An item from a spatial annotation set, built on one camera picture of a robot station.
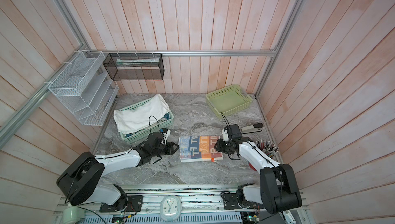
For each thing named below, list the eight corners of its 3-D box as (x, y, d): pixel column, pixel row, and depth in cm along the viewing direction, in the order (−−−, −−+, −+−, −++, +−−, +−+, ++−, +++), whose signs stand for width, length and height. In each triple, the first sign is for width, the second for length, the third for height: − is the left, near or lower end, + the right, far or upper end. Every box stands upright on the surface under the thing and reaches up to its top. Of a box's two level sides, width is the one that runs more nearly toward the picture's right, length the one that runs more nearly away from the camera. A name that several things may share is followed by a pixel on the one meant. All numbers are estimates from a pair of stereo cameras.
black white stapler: (242, 135, 100) (243, 131, 96) (239, 130, 102) (241, 127, 99) (262, 130, 102) (264, 126, 99) (259, 125, 105) (261, 122, 101)
